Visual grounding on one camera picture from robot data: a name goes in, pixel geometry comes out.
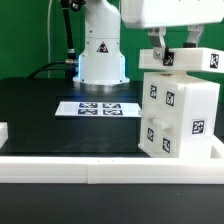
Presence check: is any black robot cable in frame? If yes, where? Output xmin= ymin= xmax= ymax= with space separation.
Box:
xmin=27 ymin=0 xmax=80 ymax=80

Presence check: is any white marker base plate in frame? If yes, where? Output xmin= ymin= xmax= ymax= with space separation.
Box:
xmin=55 ymin=101 xmax=140 ymax=117

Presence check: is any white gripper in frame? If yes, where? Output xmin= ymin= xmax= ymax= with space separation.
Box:
xmin=121 ymin=0 xmax=224 ymax=60

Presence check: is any white thin cable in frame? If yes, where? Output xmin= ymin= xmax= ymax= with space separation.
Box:
xmin=46 ymin=0 xmax=54 ymax=80

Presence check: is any white cabinet top block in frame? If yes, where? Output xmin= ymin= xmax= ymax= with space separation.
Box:
xmin=139 ymin=48 xmax=224 ymax=73

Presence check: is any white cabinet body box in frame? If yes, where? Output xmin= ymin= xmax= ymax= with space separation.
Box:
xmin=139 ymin=72 xmax=220 ymax=158

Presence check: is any white cabinet door panel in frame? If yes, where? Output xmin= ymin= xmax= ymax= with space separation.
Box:
xmin=153 ymin=80 xmax=185 ymax=157
xmin=139 ymin=73 xmax=162 ymax=147

